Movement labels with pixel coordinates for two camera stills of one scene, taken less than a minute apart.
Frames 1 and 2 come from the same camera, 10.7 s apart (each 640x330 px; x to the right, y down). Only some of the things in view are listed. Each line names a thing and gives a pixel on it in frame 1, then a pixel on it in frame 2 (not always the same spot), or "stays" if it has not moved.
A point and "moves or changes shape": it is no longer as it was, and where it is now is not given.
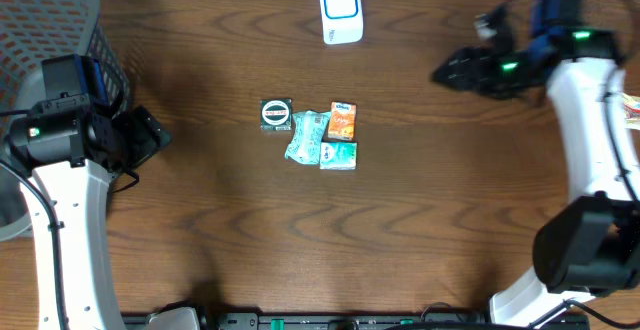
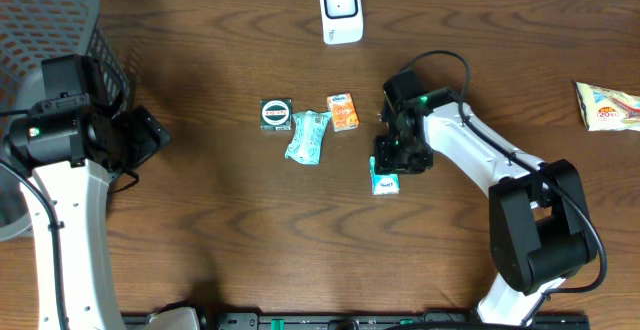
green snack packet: [305, 146] stays
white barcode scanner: [341, 9] stays
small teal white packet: [338, 155] to [383, 183]
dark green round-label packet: [276, 114] stays
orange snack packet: [342, 121] moves or changes shape
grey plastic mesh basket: [44, 16] stays
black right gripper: [474, 76] to [384, 163]
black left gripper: [129, 137] stays
